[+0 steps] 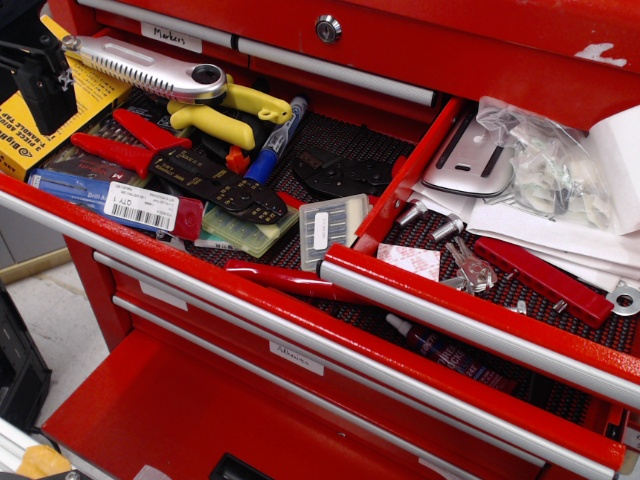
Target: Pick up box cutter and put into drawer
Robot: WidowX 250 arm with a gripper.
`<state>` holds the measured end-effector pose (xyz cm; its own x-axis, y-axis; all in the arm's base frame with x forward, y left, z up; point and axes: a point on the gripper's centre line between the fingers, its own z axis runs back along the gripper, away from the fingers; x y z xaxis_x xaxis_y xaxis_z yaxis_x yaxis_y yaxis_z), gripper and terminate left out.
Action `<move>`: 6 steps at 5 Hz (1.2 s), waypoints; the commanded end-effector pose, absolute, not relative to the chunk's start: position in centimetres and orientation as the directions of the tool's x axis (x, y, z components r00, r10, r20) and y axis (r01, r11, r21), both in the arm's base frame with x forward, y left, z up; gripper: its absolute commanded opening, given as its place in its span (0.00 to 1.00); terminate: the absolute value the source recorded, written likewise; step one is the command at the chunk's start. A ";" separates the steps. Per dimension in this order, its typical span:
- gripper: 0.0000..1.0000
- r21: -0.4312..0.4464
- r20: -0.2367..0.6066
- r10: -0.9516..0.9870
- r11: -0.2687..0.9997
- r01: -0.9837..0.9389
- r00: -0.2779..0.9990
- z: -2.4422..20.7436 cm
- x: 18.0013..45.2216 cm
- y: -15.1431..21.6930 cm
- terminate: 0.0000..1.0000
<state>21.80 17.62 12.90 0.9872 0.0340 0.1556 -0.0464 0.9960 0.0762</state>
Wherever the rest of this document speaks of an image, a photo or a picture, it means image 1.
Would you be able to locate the clear plastic parts bag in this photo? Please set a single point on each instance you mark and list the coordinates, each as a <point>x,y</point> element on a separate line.
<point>553,173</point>

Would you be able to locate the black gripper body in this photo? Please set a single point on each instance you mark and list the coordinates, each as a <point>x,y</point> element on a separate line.
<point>21,27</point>

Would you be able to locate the white desiccant packet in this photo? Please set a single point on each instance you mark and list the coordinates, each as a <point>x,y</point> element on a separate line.
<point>422,262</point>

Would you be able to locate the markers drawer label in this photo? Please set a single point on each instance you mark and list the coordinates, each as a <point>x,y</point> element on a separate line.
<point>171,37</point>

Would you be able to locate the small open red drawer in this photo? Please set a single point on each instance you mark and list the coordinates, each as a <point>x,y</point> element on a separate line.
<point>477,320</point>

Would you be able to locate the silver chest lock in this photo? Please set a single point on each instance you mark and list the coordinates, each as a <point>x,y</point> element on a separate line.
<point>328,29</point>

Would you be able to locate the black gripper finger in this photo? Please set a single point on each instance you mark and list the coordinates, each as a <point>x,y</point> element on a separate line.
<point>45,81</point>

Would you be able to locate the red tool handle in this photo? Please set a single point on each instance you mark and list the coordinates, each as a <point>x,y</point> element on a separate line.
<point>292,281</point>

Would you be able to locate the silver bolt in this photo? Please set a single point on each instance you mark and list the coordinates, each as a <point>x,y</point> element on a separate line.
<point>415,210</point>
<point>452,226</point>

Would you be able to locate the silver flat device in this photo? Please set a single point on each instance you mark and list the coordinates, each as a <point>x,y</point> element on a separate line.
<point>469,162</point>

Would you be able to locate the adhesives drawer label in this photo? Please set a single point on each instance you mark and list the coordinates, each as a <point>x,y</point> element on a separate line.
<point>296,358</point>

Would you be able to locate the white paper sheets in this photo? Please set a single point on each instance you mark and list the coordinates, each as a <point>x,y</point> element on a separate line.
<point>599,257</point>

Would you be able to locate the metal washer tab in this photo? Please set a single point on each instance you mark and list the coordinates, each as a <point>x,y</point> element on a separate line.
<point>625,299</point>

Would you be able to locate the silver box cutter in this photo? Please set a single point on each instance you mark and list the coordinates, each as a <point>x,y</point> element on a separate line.
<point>152,72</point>

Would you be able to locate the blue drill bit package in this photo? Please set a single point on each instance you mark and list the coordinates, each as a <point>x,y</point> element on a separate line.
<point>125,204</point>

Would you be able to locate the black equipment case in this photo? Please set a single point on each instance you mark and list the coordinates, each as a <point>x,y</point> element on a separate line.
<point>25,377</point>

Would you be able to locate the green plastic bit case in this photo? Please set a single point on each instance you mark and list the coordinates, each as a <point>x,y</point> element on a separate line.
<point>223,231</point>

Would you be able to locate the threadlocker bottle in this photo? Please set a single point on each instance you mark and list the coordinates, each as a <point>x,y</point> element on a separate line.
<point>442,350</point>

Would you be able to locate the blue marker pen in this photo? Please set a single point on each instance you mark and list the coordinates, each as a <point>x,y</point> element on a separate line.
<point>262,167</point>

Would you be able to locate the clear drill bit case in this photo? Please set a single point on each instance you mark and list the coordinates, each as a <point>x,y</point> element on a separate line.
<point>325,223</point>

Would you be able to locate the white paper roll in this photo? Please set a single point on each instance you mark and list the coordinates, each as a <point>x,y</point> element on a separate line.
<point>615,143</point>

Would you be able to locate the bunch of silver keys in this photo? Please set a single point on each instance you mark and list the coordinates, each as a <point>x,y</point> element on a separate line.
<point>473,275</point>

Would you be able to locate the red hex key holder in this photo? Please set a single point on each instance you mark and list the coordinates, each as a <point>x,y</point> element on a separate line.
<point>550,282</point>

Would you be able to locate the yellow tap handle box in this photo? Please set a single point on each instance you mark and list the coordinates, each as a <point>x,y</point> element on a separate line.
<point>23,146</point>

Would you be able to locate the yellow handled pliers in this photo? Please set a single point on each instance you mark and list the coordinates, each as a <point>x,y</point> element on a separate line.
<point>212,121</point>

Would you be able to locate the black crimping tool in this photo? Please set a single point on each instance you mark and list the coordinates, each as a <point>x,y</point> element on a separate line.
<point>331,176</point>

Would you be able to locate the red handled wire stripper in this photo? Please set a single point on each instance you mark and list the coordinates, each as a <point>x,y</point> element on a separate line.
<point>173,159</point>

